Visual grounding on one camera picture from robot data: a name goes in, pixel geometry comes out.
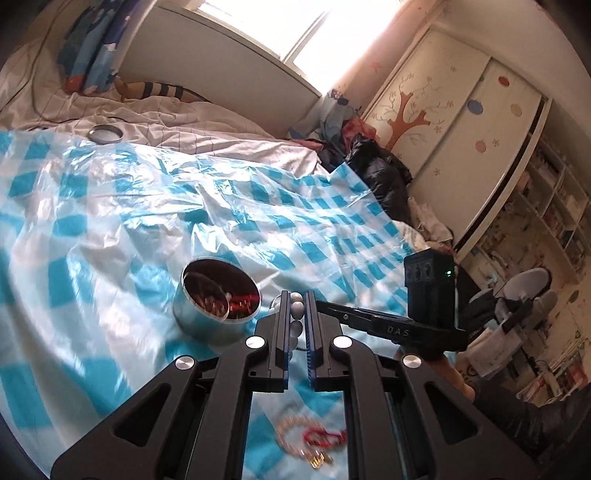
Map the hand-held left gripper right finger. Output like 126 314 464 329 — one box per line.
306 291 541 480

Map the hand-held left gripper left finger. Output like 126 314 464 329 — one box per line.
51 291 291 480

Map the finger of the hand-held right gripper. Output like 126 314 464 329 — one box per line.
317 299 411 345

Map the white bead bracelet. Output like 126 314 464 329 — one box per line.
269 291 309 366

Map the pile of bead bracelets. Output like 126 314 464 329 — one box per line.
191 281 260 321

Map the round metal tin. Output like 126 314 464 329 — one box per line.
172 258 262 346

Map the person's right forearm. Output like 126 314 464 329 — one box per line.
431 355 591 480

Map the crumpled white cloth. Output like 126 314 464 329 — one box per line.
407 196 457 252

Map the white bookshelf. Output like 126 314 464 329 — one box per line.
462 136 591 409

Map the black plastic bag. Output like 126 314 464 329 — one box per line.
318 137 415 228

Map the wardrobe with tree print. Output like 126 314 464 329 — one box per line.
364 27 552 252

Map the blue checkered plastic sheet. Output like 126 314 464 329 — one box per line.
0 129 419 480

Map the round metal tin lid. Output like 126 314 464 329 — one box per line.
89 124 123 145

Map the window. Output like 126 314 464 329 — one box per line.
194 0 398 90

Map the striped plush pillow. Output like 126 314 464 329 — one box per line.
113 78 214 105

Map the blue printed curtain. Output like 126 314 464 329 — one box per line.
56 0 155 97

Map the pink bead bracelet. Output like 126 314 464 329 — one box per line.
275 414 325 462

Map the red cord bracelet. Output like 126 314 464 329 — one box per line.
304 426 348 452

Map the black cable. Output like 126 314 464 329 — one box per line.
0 13 136 127

